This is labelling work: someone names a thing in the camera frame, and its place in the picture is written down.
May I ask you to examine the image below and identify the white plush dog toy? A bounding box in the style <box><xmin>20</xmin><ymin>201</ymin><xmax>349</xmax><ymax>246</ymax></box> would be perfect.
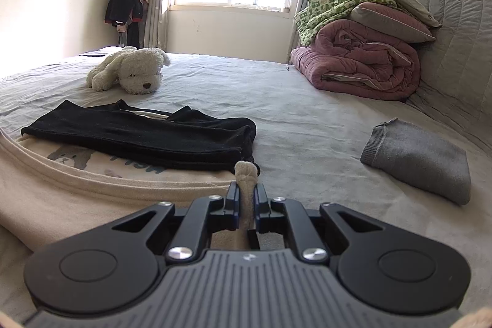
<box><xmin>86</xmin><ymin>47</ymin><xmax>171</xmax><ymax>95</ymax></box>

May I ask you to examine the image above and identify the purple pillow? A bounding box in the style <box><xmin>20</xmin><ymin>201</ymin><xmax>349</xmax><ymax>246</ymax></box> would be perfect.
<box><xmin>349</xmin><ymin>2</ymin><xmax>437</xmax><ymax>44</ymax></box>

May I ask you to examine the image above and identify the cream and black printed sweatshirt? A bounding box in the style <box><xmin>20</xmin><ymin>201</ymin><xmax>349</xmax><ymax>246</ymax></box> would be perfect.
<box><xmin>0</xmin><ymin>100</ymin><xmax>262</xmax><ymax>251</ymax></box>

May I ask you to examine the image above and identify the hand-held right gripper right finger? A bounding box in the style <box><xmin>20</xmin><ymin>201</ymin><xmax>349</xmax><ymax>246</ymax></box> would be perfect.
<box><xmin>254</xmin><ymin>183</ymin><xmax>385</xmax><ymax>265</ymax></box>

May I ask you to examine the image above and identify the bed with grey sheet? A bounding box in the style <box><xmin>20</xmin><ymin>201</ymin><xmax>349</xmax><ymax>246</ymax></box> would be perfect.
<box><xmin>0</xmin><ymin>49</ymin><xmax>492</xmax><ymax>328</ymax></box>

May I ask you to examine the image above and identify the grey quilted headboard cover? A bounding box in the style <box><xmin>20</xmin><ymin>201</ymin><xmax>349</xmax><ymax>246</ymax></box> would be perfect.
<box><xmin>405</xmin><ymin>0</ymin><xmax>492</xmax><ymax>160</ymax></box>

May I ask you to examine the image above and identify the grey folded sweater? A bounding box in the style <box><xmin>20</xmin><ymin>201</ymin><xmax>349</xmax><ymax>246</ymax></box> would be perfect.
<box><xmin>360</xmin><ymin>118</ymin><xmax>472</xmax><ymax>206</ymax></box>

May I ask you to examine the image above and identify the purple folded quilt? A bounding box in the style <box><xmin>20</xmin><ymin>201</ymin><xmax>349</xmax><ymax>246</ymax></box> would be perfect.
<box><xmin>290</xmin><ymin>18</ymin><xmax>420</xmax><ymax>100</ymax></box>

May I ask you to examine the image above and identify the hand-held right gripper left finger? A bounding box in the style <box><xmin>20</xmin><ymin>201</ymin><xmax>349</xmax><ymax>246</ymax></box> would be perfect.
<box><xmin>111</xmin><ymin>181</ymin><xmax>242</xmax><ymax>265</ymax></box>

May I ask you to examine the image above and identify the green patterned blanket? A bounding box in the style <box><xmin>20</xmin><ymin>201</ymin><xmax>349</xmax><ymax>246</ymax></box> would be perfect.
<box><xmin>294</xmin><ymin>0</ymin><xmax>404</xmax><ymax>47</ymax></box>

